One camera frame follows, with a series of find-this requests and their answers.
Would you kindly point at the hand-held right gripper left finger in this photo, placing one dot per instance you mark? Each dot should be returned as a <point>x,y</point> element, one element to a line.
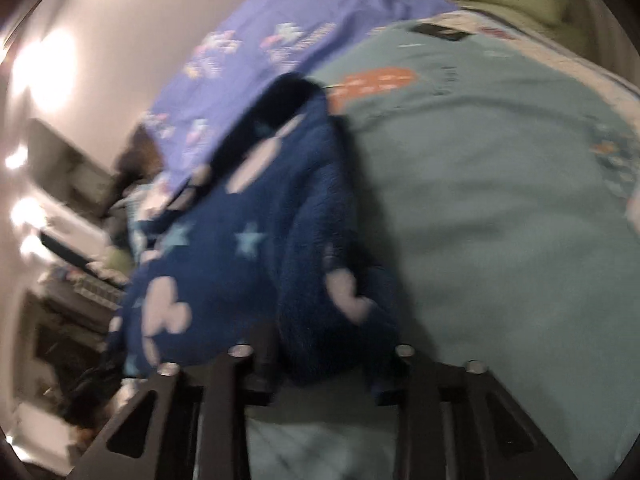
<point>225,410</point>

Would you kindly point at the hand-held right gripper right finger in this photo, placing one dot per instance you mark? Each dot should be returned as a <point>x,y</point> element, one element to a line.
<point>425,410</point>

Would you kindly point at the navy fleece pajama top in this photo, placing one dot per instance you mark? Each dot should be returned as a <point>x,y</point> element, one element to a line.
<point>250,240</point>

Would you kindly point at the teal printed blanket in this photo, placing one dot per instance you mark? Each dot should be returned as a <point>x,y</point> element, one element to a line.
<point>490,210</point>

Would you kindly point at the black phone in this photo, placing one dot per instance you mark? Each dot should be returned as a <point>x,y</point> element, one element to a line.
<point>439,32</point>

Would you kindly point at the blue tree-print sheet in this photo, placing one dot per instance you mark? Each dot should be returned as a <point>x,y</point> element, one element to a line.
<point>280,35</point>

